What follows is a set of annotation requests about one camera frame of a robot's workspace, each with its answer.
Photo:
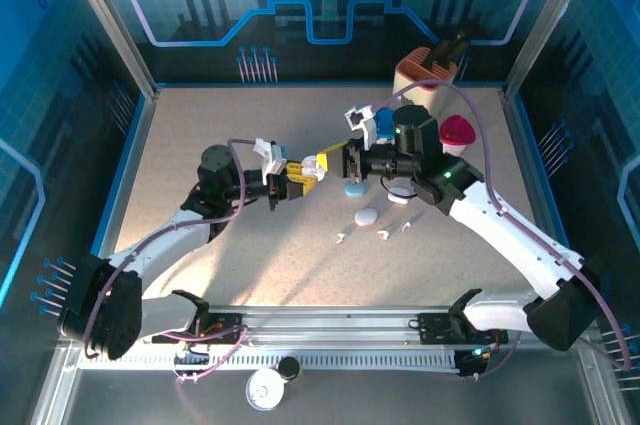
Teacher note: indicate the black round cap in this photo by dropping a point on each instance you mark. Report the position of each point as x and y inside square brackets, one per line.
[289, 367]

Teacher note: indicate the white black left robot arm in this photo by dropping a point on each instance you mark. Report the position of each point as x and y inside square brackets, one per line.
[170, 245]

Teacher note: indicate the blue lidded cup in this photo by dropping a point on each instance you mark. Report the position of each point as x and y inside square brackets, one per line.
[384, 122]

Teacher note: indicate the aluminium table side bar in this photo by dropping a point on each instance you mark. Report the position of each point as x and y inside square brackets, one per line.
[132, 170]
[515, 120]

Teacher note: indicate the white round lid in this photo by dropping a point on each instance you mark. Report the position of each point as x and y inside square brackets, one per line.
[265, 392]

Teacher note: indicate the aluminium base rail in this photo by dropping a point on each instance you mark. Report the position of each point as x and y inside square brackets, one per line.
[330, 325]

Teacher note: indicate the white oval earbud case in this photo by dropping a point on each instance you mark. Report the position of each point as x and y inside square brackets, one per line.
[365, 216]

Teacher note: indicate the aluminium frame post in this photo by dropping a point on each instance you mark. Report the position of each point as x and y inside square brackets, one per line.
[549, 20]
[110, 20]

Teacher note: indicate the pink lidded cup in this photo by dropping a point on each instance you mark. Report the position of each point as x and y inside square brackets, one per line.
[456, 130]

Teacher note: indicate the white earbud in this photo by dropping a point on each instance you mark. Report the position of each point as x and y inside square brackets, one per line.
[383, 234]
[406, 225]
[341, 237]

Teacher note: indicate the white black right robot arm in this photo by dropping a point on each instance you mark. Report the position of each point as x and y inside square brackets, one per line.
[500, 230]

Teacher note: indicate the light blue earbud case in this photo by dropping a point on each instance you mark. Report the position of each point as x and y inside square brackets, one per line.
[356, 190]

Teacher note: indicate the cream knife block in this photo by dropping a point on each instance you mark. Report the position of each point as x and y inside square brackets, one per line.
[415, 80]

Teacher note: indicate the white rectangular earbud case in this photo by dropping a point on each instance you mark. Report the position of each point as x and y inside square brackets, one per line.
[400, 199]

